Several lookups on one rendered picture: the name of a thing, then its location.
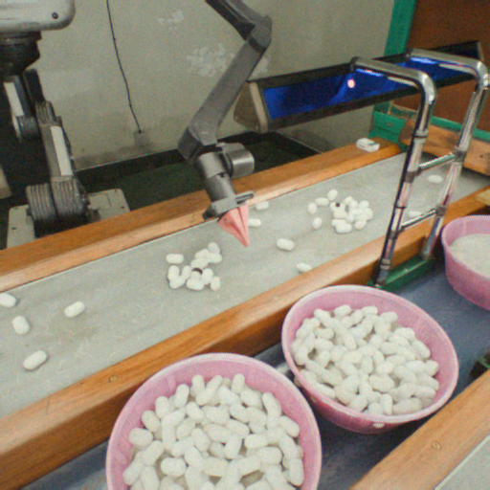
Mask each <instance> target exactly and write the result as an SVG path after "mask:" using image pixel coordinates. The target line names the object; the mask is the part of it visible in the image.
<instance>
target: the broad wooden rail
mask: <svg viewBox="0 0 490 490"><path fill-rule="evenodd" d="M369 140H371V141H372V142H374V143H377V144H379V148H378V149H377V150H373V152H368V150H366V149H362V148H360V147H359V146H357V143H356V144H352V145H346V146H342V147H339V148H335V150H331V151H328V152H325V153H321V154H318V155H315V156H310V157H307V158H304V160H300V161H297V162H294V163H291V164H286V165H283V166H280V167H273V168H270V170H266V171H262V172H260V173H257V174H253V175H249V176H246V177H242V178H238V179H235V181H233V184H234V187H235V189H236V192H237V194H241V193H245V192H248V190H252V191H253V194H254V196H255V197H254V198H253V199H251V200H250V199H248V200H247V201H246V202H247V206H248V208H250V207H252V206H256V204H257V202H262V201H269V200H271V199H274V198H277V197H281V196H283V195H286V194H289V193H292V191H295V190H298V189H304V188H307V187H310V186H314V185H316V184H319V183H321V182H322V181H325V180H328V179H331V178H334V177H337V176H340V175H343V174H347V173H349V172H350V171H352V170H355V169H359V168H361V167H367V166H370V165H373V164H377V162H380V161H382V160H385V159H388V158H391V157H394V156H398V155H401V154H403V152H402V150H401V148H400V146H399V144H395V143H392V142H391V141H390V140H387V139H383V138H381V137H378V136H377V137H373V138H369ZM211 202H212V201H211V199H210V197H209V196H208V195H207V194H206V191H205V190H204V189H201V190H199V191H195V192H194V193H192V194H188V195H184V196H181V197H177V198H174V199H170V200H167V201H164V202H160V203H157V204H153V206H149V207H146V208H143V209H138V210H135V211H133V212H126V213H123V214H120V215H115V216H112V218H109V219H105V220H102V221H100V222H95V223H91V224H88V225H84V226H81V227H76V228H74V229H71V231H66V232H63V233H60V234H53V235H50V236H46V237H42V238H39V239H36V240H33V242H29V243H25V244H22V245H17V246H14V247H11V248H9V249H4V250H1V251H0V293H3V292H6V291H10V290H12V289H15V288H19V287H21V286H24V284H27V283H31V282H34V281H37V280H41V279H44V278H48V277H51V276H54V275H55V274H58V273H61V272H64V271H66V270H70V269H73V268H76V267H79V266H82V265H85V264H89V262H91V261H94V260H97V259H101V258H104V257H107V256H112V255H114V254H117V253H121V252H122V251H124V250H127V249H131V248H134V247H136V246H139V245H143V244H146V243H148V242H152V241H155V239H157V238H160V237H164V236H167V235H170V234H176V233H179V232H181V231H184V230H187V229H190V227H193V226H197V225H200V224H202V223H205V222H209V221H212V220H214V219H217V218H220V217H221V216H218V217H216V218H211V219H207V220H206V221H204V219H203V217H202V214H203V212H204V211H205V209H206V208H208V207H209V205H210V204H211Z"/></svg>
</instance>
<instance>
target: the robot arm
mask: <svg viewBox="0 0 490 490"><path fill-rule="evenodd" d="M204 1H205V2H206V3H207V4H208V5H210V6H211V8H213V9H214V10H215V11H216V12H218V13H219V14H220V15H221V17H223V18H224V19H225V20H226V21H228V22H229V23H230V24H231V26H232V27H234V28H235V29H236V30H237V31H238V33H239V34H240V36H241V38H242V39H244V40H245V43H244V44H242V47H241V48H240V50H239V51H238V53H237V54H236V56H235V58H234V60H232V61H231V63H230V65H229V67H228V68H227V70H226V71H225V72H224V74H223V76H221V78H220V79H219V81H218V82H217V83H216V85H215V86H214V88H213V89H212V91H211V92H210V93H209V95H208V97H207V98H206V99H205V101H204V102H203V104H202V106H201V107H200V109H198V110H197V111H196V112H195V114H194V115H193V118H192V119H191V121H190V122H189V124H187V127H186V128H185V130H184V132H183V133H182V135H181V138H180V139H179V141H178V144H177V145H178V149H179V151H180V153H181V154H182V155H183V157H184V160H185V161H187V162H188V164H189V166H192V165H193V166H194V168H195V171H196V173H198V176H199V178H200V180H201V183H202V185H203V187H204V189H205V191H206V194H207V195H208V196H209V197H210V199H211V201H212V202H211V204H210V205H209V207H208V208H206V209H205V211H204V212H203V214H202V217H203V219H204V221H206V220H207V219H211V218H216V217H218V216H221V217H220V218H218V219H217V220H216V221H217V223H218V225H220V226H221V228H222V229H224V230H225V231H226V232H228V233H229V234H232V235H233V236H235V237H236V238H237V240H238V241H239V242H240V243H241V244H242V245H243V246H245V247H248V246H249V245H250V237H249V230H248V223H249V208H248V206H247V202H246V201H247V200H248V199H250V200H251V199H253V198H254V197H255V196H254V194H253V191H252V190H248V192H245V193H241V194H237V192H236V189H235V187H234V184H233V182H231V178H236V177H240V176H246V175H249V174H251V173H252V171H253V169H254V161H253V156H252V154H251V153H250V152H249V151H248V150H246V149H245V148H243V145H242V144H240V143H236V144H226V143H218V142H217V140H216V139H215V137H214V135H215V134H216V132H217V130H218V129H219V126H220V124H222V123H223V121H224V119H225V118H226V116H227V113H228V112H229V110H230V108H231V107H232V105H234V102H235V100H236V99H237V97H238V96H239V93H240V91H241V89H242V87H243V84H244V83H245V82H246V80H248V79H249V77H250V76H251V73H252V72H253V71H254V69H255V68H256V67H257V65H258V63H259V62H260V60H261V58H262V56H263V54H264V53H266V51H267V50H268V48H269V47H270V44H271V41H272V19H271V18H270V17H269V15H267V14H265V17H262V15H261V14H260V13H258V12H256V11H253V10H251V9H250V8H249V6H247V5H246V4H245V3H244V2H242V1H240V0H204Z"/></svg>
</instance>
